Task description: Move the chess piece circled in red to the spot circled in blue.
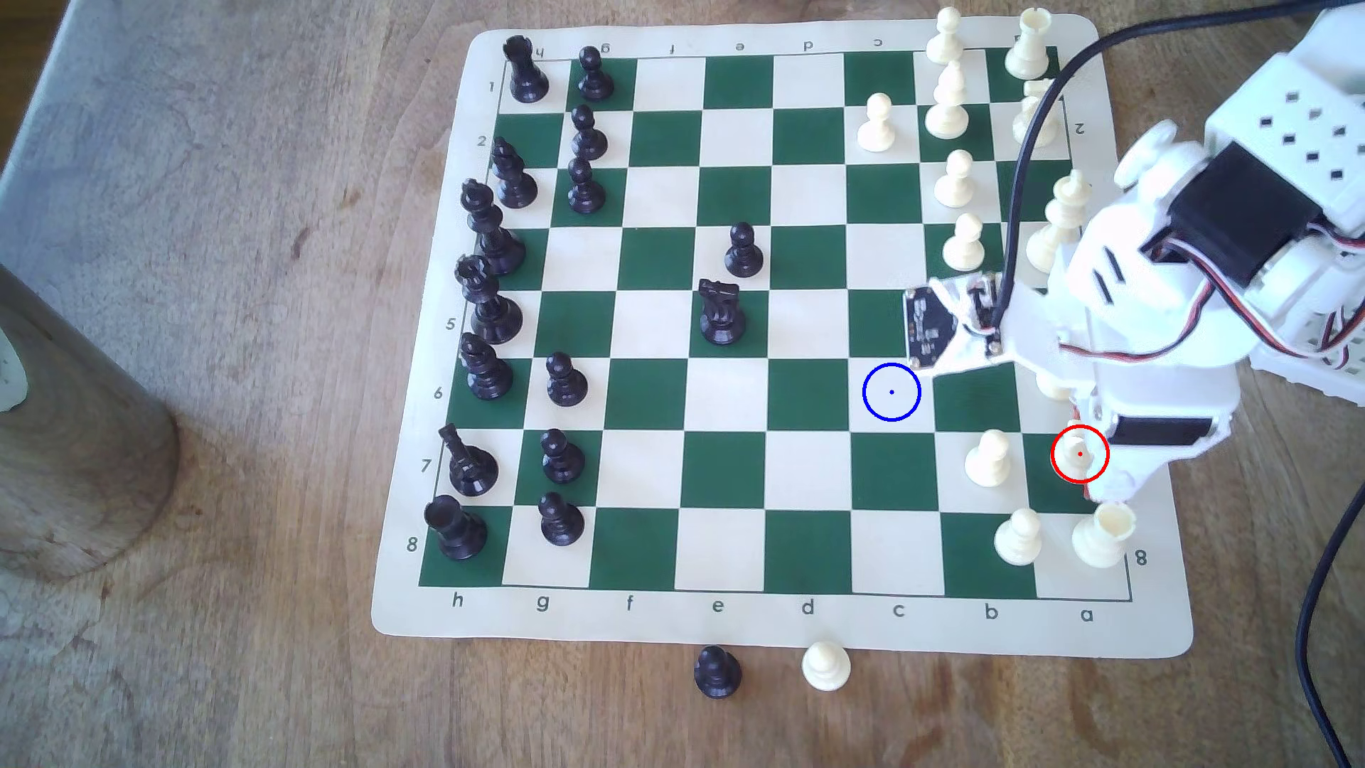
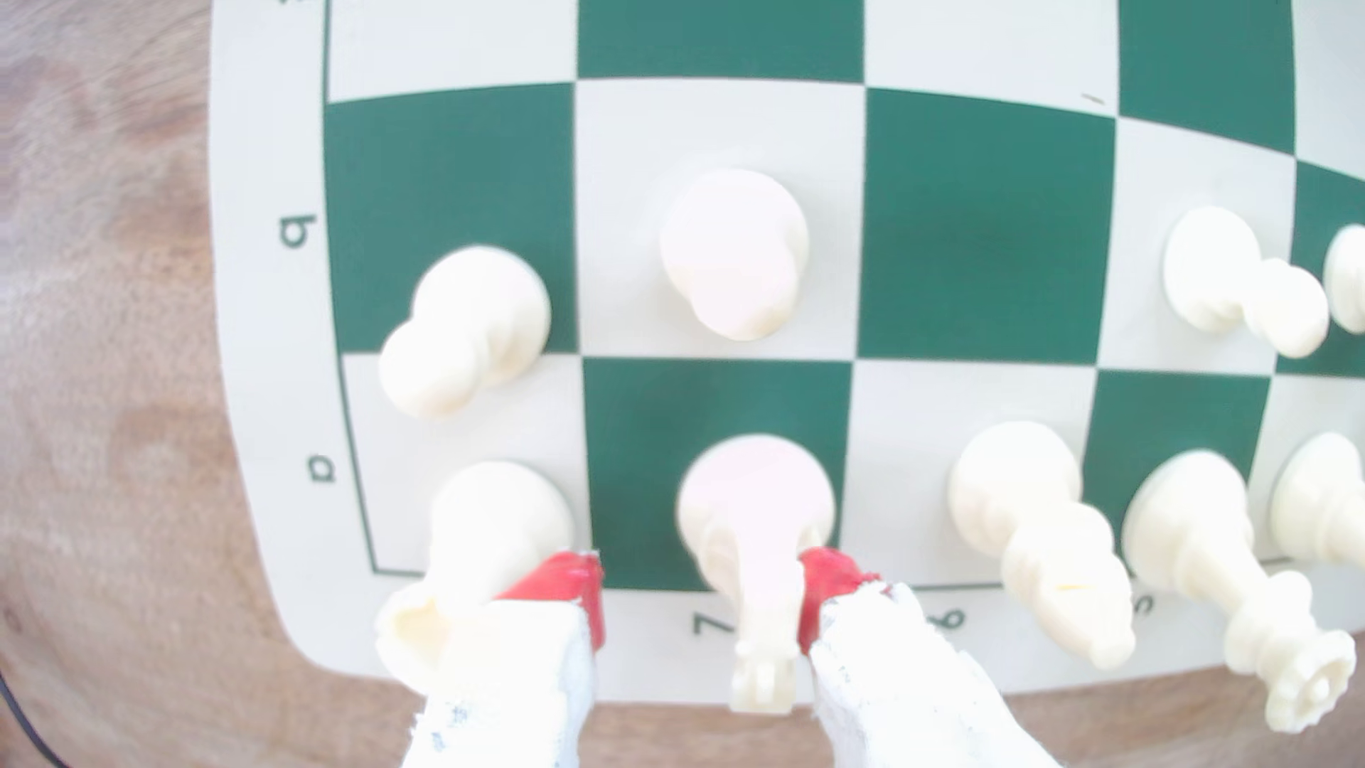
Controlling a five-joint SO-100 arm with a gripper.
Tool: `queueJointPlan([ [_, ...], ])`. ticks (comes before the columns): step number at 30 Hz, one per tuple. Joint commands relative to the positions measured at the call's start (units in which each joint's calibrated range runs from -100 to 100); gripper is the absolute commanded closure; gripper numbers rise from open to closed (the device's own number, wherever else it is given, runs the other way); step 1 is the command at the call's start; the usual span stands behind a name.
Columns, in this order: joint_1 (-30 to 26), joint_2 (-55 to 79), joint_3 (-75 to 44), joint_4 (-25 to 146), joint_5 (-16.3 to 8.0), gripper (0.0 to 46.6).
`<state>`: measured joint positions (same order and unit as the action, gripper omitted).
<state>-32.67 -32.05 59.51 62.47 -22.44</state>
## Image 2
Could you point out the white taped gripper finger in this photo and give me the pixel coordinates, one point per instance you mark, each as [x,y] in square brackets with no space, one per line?
[512,683]
[896,693]

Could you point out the white knight chess piece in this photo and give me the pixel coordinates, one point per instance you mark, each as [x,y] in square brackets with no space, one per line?
[752,501]

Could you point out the white rook chess piece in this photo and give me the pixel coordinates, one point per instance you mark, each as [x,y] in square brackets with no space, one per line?
[496,523]

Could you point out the white bishop chess piece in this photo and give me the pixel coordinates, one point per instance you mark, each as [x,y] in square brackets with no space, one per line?
[1013,480]

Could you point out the white queen chess piece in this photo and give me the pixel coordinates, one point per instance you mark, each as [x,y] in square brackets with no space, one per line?
[1189,512]

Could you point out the white pawn chess piece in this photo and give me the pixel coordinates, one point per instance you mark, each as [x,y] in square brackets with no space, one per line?
[731,245]
[1349,277]
[480,309]
[1210,267]

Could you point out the white king chess piece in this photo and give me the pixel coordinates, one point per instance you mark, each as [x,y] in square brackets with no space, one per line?
[1322,496]

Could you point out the green and white chess mat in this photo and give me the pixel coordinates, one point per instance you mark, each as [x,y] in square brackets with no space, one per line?
[981,224]

